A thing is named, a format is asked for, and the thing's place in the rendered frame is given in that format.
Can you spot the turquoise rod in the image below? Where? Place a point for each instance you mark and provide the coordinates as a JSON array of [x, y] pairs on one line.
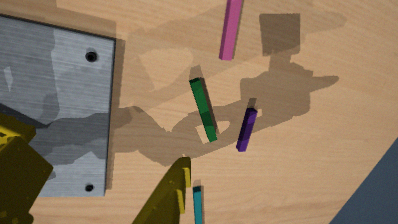
[[197, 205]]

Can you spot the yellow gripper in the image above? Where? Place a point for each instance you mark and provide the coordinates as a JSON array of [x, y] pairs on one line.
[[167, 201]]

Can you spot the purple rod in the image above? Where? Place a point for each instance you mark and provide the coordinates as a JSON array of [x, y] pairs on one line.
[[246, 129]]

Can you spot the green rod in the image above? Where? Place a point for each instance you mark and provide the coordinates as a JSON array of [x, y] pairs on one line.
[[203, 108]]

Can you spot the pink rod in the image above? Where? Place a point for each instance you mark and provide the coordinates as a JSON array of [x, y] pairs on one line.
[[229, 29]]

